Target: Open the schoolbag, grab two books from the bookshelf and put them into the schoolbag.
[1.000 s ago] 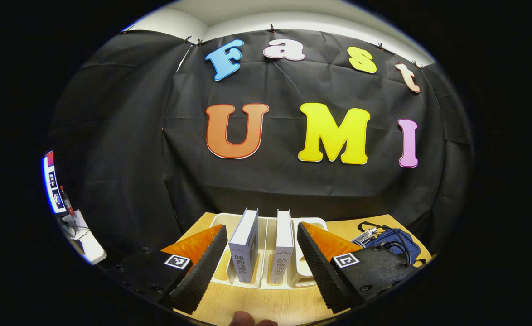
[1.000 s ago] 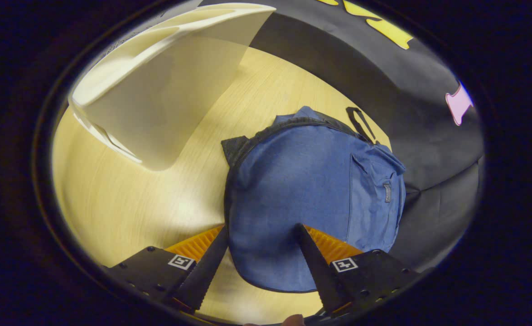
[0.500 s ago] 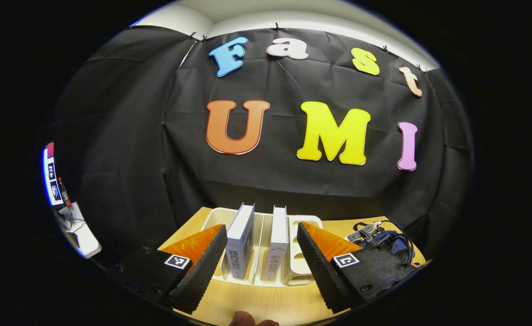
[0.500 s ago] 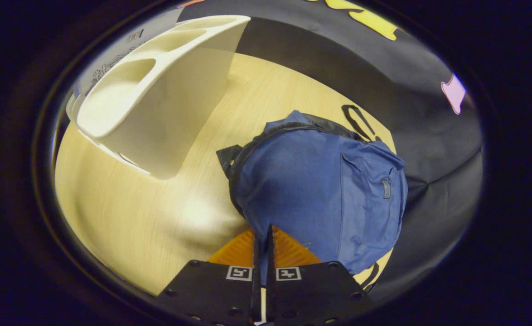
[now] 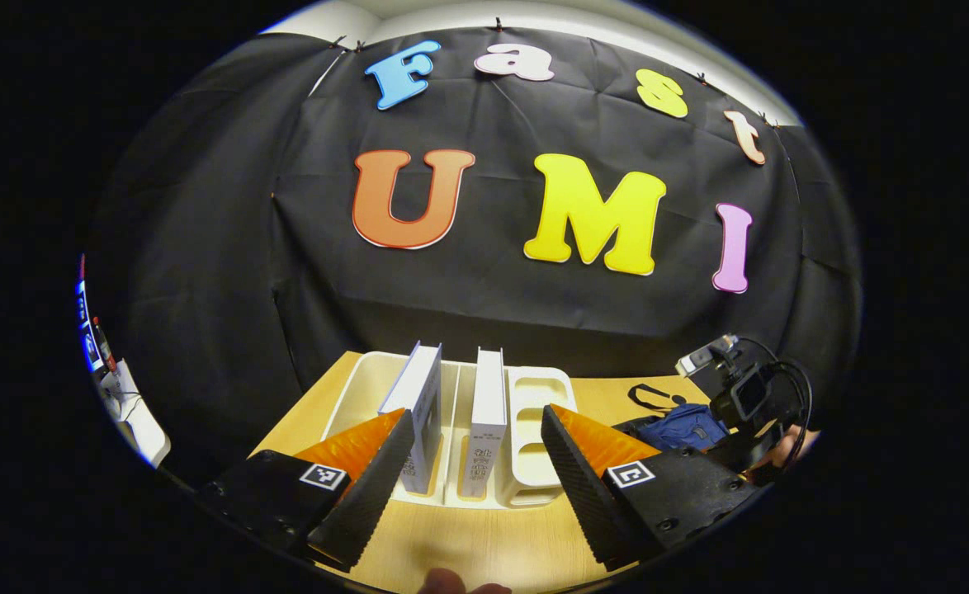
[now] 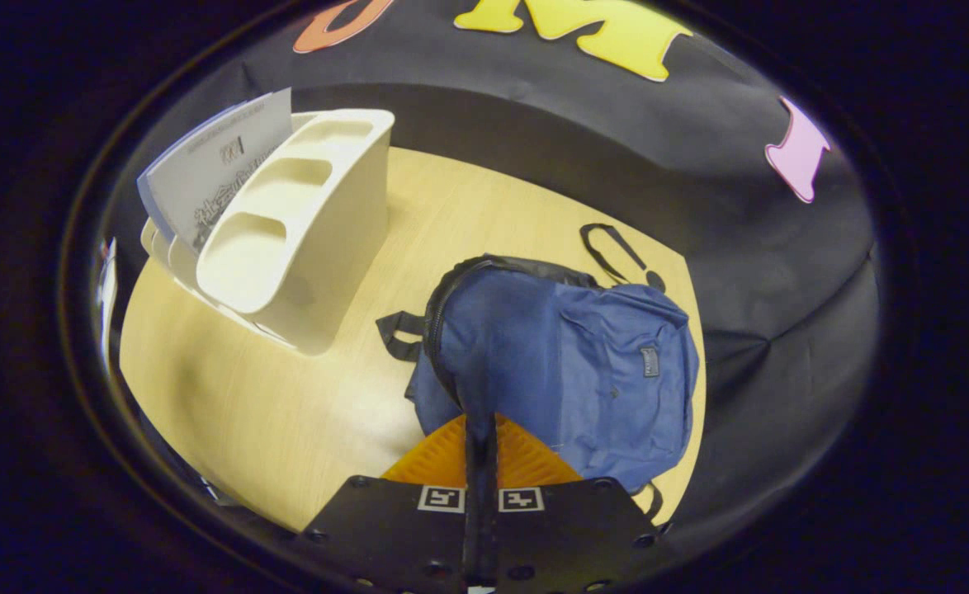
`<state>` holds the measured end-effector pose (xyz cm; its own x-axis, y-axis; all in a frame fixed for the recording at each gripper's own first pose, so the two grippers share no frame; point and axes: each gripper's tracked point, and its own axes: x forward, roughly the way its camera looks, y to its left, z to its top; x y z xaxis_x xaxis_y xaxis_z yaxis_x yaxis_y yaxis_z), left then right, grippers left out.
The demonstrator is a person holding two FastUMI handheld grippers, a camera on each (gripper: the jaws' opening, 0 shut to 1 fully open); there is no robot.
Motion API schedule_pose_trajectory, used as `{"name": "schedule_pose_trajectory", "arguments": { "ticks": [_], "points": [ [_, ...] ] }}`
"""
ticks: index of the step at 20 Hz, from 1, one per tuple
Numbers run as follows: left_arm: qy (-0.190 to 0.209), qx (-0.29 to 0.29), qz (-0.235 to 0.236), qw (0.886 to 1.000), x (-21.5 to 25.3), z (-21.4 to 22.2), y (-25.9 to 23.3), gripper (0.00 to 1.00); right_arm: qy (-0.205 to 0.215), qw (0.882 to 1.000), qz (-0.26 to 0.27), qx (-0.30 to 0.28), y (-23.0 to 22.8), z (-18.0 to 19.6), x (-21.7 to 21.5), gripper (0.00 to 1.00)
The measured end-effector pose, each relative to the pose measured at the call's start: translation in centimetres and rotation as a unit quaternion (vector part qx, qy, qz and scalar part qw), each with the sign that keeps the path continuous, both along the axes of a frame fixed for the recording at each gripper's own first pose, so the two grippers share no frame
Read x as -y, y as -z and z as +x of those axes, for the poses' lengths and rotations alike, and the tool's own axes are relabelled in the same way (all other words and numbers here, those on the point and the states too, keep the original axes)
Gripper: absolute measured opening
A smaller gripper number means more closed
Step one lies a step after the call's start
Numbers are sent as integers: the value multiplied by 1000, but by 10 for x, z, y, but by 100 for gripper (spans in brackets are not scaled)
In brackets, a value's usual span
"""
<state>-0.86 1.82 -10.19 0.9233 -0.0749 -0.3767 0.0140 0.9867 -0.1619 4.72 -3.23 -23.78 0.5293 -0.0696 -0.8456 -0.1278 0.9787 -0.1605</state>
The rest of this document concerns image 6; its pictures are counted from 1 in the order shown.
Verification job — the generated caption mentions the cream plastic bookshelf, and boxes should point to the cream plastic bookshelf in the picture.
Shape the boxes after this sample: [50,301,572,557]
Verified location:
[139,109,395,357]

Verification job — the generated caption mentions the black backdrop cloth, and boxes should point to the black backdrop cloth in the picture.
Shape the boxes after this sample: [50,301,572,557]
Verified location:
[97,0,882,537]

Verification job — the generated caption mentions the printed white banner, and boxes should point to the printed white banner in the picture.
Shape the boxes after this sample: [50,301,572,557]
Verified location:
[97,238,119,364]

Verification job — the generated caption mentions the white triangle-patterned book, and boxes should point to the white triangle-patterned book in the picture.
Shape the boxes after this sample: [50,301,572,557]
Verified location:
[142,88,294,252]

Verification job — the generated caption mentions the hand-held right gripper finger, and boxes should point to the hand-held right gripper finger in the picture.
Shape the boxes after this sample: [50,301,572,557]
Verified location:
[482,396,669,593]
[301,396,483,593]

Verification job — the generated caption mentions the blue schoolbag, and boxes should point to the blue schoolbag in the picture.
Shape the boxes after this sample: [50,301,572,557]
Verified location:
[376,223,700,522]

